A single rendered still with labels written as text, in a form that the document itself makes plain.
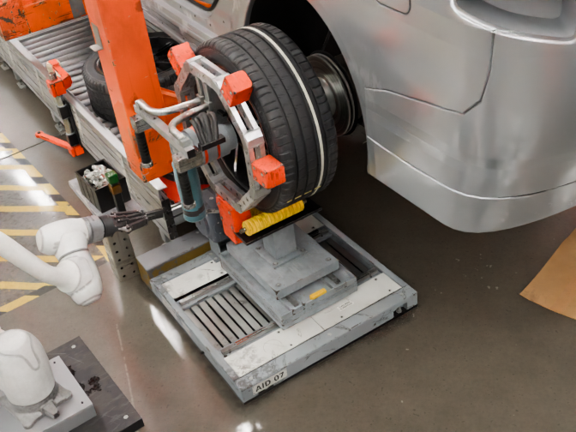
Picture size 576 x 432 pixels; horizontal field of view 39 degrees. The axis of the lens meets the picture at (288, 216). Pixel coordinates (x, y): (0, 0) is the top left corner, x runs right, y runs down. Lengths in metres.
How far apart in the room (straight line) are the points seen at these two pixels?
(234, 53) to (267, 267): 0.95
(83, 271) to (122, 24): 0.96
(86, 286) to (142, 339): 0.85
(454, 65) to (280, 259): 1.34
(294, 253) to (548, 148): 1.34
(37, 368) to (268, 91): 1.13
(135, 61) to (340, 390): 1.44
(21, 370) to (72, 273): 0.33
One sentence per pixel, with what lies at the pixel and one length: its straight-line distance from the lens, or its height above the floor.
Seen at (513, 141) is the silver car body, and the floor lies 1.11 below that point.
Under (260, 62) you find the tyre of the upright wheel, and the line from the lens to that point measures 2.72.
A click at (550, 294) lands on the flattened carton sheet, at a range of 3.45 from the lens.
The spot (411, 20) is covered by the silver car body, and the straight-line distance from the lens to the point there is 2.32.
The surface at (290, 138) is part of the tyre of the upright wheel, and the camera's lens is 2.68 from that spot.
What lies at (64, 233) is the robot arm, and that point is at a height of 0.82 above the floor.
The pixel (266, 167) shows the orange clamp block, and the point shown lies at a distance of 2.64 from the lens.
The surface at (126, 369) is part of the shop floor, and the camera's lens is 3.33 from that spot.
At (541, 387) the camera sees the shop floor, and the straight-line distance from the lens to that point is 3.11.
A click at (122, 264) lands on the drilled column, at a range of 3.68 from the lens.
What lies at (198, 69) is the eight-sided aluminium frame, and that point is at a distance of 2.80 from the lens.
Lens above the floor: 2.32
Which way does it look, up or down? 36 degrees down
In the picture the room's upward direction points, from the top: 8 degrees counter-clockwise
